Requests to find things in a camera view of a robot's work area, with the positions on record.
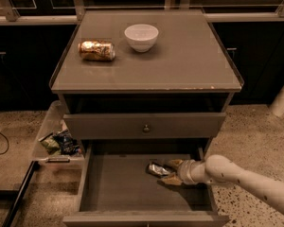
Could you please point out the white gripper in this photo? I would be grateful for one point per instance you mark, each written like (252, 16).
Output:
(185, 171)

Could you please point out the crushed silver blue redbull can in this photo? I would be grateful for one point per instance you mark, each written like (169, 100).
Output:
(157, 170)

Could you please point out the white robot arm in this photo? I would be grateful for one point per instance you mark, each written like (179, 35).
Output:
(251, 155)

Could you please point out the brass drawer knob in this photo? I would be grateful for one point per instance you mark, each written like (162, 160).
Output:
(146, 129)

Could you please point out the grey open middle drawer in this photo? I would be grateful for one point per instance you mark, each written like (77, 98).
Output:
(117, 191)

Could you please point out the grey top drawer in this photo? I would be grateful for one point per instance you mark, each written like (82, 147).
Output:
(130, 125)

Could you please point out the grey drawer cabinet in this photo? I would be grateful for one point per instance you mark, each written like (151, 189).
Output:
(186, 71)

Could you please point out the orange gold soda can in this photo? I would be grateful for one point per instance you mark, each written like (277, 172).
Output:
(96, 50)

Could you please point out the dark blue snack bag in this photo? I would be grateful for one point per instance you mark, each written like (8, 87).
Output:
(68, 145)

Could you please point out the clear plastic storage bin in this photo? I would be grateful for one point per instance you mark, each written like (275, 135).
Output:
(53, 123)

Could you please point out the green snack bag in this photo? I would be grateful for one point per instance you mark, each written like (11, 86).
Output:
(50, 144)

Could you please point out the white ceramic bowl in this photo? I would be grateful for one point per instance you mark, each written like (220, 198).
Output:
(141, 37)

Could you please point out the white metal railing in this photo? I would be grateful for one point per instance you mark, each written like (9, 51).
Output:
(72, 11)

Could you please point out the black floor rail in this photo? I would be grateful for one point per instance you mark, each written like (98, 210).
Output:
(13, 198)

